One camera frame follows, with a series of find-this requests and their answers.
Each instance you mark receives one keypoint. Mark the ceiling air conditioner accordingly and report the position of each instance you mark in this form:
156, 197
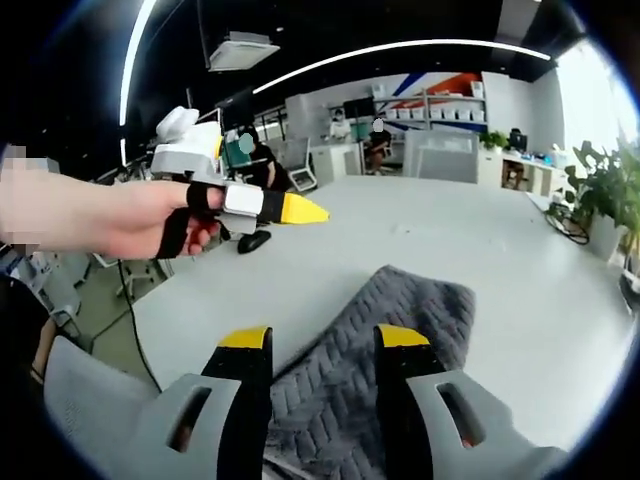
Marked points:
242, 52

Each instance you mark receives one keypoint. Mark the white office chair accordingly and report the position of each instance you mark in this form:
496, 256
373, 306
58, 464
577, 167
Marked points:
300, 160

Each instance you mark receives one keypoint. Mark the white office desk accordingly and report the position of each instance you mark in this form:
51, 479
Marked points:
537, 177

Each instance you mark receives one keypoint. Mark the white partition desk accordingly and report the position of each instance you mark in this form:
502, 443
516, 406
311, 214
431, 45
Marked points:
440, 160

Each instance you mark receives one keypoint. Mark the metal storage shelf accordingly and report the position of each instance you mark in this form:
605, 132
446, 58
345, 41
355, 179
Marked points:
425, 100

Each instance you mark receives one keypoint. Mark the grey mesh office chair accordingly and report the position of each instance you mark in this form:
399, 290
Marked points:
90, 400

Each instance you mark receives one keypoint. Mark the ceiling light strip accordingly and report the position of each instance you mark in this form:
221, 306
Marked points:
400, 46
131, 60

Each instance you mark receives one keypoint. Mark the person's left hand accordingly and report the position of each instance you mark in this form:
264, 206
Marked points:
140, 215

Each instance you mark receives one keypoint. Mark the grey textured towel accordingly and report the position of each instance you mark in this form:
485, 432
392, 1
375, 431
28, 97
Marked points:
350, 350

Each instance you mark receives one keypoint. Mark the person's black clothing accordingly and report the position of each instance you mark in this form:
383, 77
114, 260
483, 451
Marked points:
20, 320

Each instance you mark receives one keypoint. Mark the small desk plant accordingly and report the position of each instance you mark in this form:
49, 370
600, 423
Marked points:
494, 140

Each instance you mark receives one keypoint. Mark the potted green plant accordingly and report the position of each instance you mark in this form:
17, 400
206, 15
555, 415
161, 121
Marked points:
605, 190

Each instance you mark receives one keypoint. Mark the row of white storage bins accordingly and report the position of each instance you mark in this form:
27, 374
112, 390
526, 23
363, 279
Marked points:
440, 113

